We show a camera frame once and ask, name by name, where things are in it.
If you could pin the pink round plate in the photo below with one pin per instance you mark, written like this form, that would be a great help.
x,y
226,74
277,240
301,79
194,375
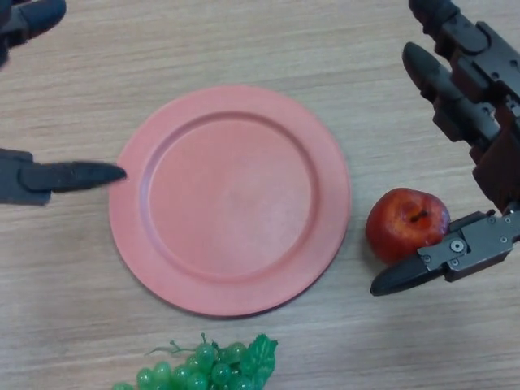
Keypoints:
x,y
230,201

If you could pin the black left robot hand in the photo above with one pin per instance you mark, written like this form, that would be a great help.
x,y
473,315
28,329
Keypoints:
x,y
61,176

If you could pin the green plastic grape bunch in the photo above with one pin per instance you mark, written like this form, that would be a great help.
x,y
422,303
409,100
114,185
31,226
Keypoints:
x,y
211,367

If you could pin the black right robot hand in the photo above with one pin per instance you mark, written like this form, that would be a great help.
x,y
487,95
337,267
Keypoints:
x,y
475,93

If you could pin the red apple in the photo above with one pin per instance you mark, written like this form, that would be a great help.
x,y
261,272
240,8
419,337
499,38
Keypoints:
x,y
402,227

